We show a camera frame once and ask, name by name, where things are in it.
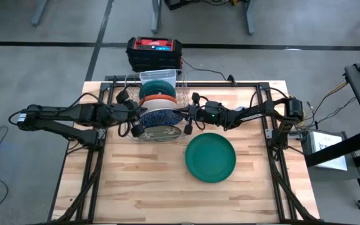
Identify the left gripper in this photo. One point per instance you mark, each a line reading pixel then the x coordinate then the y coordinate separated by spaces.
pixel 122 113

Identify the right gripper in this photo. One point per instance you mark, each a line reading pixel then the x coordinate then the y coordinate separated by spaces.
pixel 209 114

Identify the blue patterned plate white underside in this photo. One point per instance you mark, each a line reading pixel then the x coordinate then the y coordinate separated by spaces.
pixel 161 118

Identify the orange plate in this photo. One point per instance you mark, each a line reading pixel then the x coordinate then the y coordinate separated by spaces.
pixel 158 98

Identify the green floral plate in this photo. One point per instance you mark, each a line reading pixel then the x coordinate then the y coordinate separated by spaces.
pixel 159 133

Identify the large green plate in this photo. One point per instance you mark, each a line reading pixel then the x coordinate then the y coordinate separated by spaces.
pixel 210 157

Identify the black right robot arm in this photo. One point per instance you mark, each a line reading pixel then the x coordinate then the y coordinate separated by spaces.
pixel 255 114

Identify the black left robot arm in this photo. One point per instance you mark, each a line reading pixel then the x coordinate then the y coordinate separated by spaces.
pixel 58 113

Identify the clear plastic utensil container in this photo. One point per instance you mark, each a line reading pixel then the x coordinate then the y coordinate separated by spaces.
pixel 158 75

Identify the red black power station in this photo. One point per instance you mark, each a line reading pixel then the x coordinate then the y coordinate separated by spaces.
pixel 153 56

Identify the grey desk leg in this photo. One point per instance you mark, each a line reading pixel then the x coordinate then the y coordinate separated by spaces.
pixel 250 18
pixel 39 14
pixel 156 18

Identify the black aluminium table frame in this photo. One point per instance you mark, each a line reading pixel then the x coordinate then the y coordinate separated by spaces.
pixel 223 84

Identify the small grey metal bracket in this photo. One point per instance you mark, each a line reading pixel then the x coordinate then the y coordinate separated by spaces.
pixel 268 133

